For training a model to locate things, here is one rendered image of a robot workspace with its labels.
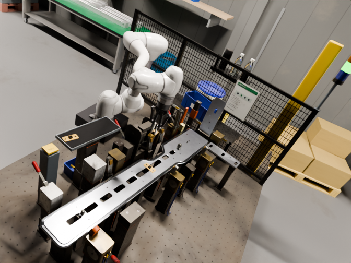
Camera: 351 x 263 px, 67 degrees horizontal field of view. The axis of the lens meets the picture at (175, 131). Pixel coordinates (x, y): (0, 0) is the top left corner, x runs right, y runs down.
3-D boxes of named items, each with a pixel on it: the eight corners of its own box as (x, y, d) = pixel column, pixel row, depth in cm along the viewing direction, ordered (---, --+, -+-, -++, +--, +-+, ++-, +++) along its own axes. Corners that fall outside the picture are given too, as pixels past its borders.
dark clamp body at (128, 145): (115, 188, 189) (127, 148, 168) (104, 178, 193) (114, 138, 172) (123, 183, 195) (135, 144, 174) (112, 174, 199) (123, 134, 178)
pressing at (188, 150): (66, 255, 115) (66, 254, 114) (35, 221, 123) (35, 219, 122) (210, 143, 221) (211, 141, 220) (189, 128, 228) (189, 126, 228)
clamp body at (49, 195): (46, 241, 146) (50, 200, 125) (33, 227, 149) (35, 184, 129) (58, 234, 151) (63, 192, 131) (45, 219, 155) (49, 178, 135)
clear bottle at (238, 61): (234, 76, 234) (244, 56, 223) (227, 73, 236) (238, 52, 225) (236, 75, 239) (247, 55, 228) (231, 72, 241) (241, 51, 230)
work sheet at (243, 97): (243, 122, 235) (260, 92, 218) (222, 108, 243) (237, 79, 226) (244, 121, 237) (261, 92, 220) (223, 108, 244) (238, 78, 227)
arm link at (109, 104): (92, 108, 226) (96, 86, 212) (113, 107, 236) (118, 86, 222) (98, 120, 216) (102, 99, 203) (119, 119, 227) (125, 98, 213)
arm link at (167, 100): (172, 99, 144) (168, 108, 147) (177, 94, 151) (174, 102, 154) (157, 92, 145) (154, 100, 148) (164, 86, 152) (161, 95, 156)
